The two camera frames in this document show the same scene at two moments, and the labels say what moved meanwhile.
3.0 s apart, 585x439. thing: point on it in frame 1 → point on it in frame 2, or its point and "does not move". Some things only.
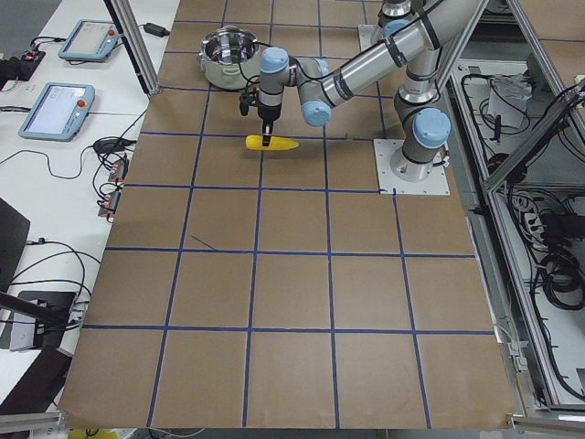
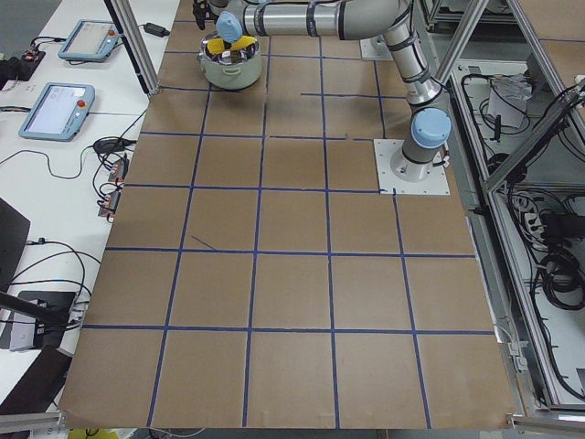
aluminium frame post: (125, 19) does not move
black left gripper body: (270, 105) → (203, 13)
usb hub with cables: (111, 152) does not move
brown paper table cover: (271, 286) does not move
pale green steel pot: (229, 58) does not move
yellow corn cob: (256, 143) → (217, 45)
